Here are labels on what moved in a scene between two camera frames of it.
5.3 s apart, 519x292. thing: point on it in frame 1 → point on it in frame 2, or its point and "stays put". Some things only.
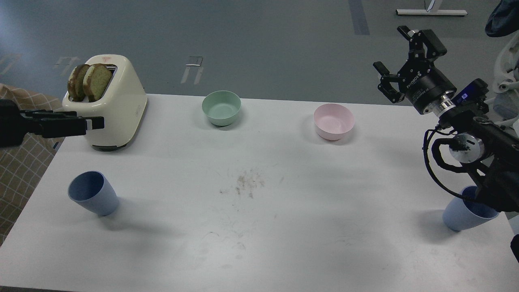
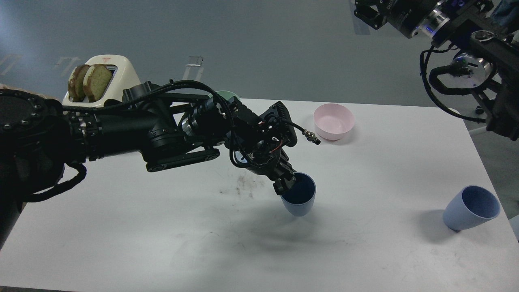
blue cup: x=460 y=213 stays put
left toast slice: x=75 y=87 stays put
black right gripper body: x=427 y=86 → x=412 y=17
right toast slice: x=96 y=79 stays put
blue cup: x=91 y=189 → x=299 y=199
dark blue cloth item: x=504 y=20 stays put
